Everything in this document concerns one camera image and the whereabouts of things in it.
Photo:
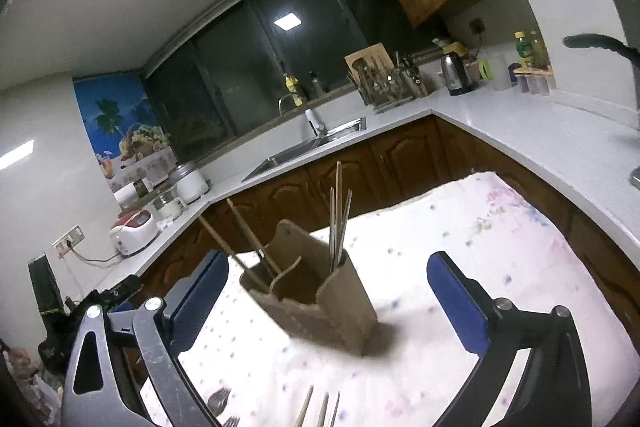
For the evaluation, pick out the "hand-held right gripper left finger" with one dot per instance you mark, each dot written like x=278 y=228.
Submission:
x=200 y=302

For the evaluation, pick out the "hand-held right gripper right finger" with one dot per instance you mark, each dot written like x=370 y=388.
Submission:
x=455 y=302

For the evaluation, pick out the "wooden chopstick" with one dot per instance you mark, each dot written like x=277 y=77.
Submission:
x=250 y=234
x=339 y=207
x=323 y=409
x=220 y=242
x=305 y=407

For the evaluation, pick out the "wooden utensil holder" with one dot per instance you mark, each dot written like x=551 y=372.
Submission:
x=330 y=312

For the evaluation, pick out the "chopsticks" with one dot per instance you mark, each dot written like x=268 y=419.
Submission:
x=346 y=212

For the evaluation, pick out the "metal chopstick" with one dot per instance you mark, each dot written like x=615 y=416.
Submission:
x=332 y=227
x=334 y=409

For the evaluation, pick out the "dish rack with utensils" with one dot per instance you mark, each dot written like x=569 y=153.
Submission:
x=392 y=84

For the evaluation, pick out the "white and red rice cooker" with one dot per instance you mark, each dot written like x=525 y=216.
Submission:
x=132 y=232

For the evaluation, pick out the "black bag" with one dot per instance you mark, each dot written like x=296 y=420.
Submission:
x=46 y=297

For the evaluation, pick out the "floral white tablecloth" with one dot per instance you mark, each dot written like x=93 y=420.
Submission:
x=425 y=227

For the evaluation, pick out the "paper towel roll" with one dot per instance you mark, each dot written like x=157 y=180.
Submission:
x=125 y=196

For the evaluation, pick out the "small glass jar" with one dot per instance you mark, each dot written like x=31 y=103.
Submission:
x=170 y=208

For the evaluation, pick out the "steel fork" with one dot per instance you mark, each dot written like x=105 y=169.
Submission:
x=220 y=399
x=231 y=422

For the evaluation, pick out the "dark jar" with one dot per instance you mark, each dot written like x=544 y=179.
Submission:
x=142 y=188

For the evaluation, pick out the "white pot silver lid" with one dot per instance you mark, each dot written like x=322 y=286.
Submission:
x=189 y=184

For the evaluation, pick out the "brown lower cabinets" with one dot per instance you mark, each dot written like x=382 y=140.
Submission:
x=400 y=157

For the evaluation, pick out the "rectangular light panel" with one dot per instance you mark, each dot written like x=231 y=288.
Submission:
x=15 y=156

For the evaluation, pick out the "steel sink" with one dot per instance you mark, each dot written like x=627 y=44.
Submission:
x=300 y=152

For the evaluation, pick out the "white kitchen countertop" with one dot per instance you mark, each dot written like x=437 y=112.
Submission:
x=550 y=132

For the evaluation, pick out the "chrome faucet white filter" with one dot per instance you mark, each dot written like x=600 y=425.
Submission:
x=315 y=122

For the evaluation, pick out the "steel electric kettle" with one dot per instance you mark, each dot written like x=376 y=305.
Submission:
x=457 y=74

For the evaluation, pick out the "yellow dish soap bottle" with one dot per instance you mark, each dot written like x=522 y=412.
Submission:
x=294 y=89

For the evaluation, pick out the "dark kitchen window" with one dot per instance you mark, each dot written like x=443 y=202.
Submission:
x=240 y=72

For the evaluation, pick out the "spice jar rack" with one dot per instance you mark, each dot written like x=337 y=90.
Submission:
x=534 y=82

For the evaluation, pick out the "green round container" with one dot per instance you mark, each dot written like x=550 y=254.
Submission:
x=485 y=69

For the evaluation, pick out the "small grey bottle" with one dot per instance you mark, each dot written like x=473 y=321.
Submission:
x=315 y=84

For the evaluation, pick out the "wooden cutting board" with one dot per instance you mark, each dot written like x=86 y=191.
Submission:
x=367 y=57

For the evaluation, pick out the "clear oil bottle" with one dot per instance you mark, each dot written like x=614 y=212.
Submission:
x=539 y=49

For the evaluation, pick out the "silver wall outlet strip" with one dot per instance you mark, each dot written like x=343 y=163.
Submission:
x=68 y=241

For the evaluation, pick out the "tropical beach wall poster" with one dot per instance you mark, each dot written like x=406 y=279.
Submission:
x=130 y=127

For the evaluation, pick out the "black wall socket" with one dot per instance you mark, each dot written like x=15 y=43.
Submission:
x=476 y=27

